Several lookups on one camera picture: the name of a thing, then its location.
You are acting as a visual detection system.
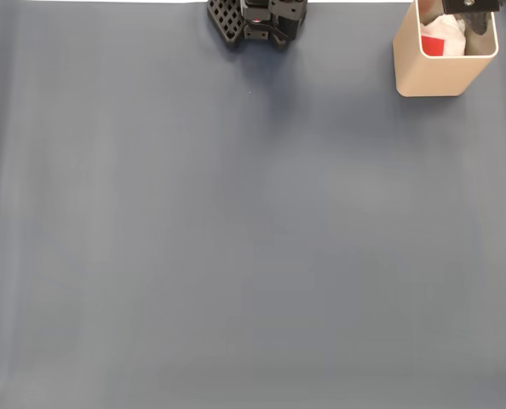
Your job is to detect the red cube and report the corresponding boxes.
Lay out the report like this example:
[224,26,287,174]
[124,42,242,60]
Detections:
[421,36,446,58]

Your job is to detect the beige rounded box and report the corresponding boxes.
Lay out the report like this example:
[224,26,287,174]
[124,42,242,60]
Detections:
[392,0,500,98]

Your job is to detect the white crumpled paper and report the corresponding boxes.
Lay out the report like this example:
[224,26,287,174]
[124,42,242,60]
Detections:
[421,14,468,58]

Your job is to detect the dark grey table mat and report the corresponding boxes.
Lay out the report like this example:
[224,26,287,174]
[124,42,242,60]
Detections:
[0,2,506,409]

